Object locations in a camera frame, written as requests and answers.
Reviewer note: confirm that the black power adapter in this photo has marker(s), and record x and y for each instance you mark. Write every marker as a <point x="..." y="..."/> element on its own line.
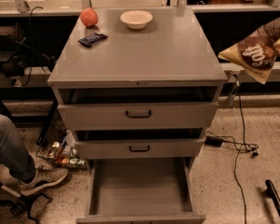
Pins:
<point x="213" y="141"/>

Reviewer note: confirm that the grey sneaker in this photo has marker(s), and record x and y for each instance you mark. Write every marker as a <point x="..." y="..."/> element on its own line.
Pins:
<point x="44" y="178"/>

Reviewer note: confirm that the grey top drawer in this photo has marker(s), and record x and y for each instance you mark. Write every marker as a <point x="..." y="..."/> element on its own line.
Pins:
<point x="137" y="116"/>

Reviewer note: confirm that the grey bottom drawer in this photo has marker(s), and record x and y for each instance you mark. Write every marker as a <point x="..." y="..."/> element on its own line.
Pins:
<point x="140" y="191"/>

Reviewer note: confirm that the dark machine on left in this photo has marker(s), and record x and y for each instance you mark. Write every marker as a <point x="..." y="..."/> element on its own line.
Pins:
<point x="17" y="58"/>

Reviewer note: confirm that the dark blue snack bar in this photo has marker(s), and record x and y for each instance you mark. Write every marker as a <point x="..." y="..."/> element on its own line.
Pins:
<point x="92" y="39"/>

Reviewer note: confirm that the wire basket with snacks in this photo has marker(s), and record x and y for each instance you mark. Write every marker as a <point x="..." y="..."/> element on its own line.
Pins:
<point x="61" y="152"/>

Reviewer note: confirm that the grey drawer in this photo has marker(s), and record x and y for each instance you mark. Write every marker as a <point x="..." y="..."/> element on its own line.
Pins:
<point x="137" y="116"/>
<point x="132" y="149"/>
<point x="140" y="191"/>

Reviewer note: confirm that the grey middle drawer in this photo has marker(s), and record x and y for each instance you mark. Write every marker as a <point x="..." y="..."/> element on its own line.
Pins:
<point x="132" y="149"/>

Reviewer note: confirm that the person leg in jeans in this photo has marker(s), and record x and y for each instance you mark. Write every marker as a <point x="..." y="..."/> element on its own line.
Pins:
<point x="13" y="152"/>

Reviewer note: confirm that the grey drawer cabinet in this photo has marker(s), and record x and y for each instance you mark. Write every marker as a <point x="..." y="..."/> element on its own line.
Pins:
<point x="169" y="61"/>

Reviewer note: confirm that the white bowl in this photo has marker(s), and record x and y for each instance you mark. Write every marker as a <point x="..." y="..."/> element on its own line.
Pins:
<point x="136" y="19"/>

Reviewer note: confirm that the brown sea salt chip bag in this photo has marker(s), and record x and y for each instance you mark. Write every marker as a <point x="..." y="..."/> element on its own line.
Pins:
<point x="256" y="53"/>

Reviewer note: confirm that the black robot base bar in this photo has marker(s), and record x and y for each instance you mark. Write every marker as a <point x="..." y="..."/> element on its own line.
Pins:
<point x="272" y="193"/>

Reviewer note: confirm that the red apple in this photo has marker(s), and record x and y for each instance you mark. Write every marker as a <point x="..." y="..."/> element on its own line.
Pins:
<point x="89" y="17"/>

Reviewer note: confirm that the black chair base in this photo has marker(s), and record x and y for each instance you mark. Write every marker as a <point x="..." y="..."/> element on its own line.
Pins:
<point x="23" y="203"/>

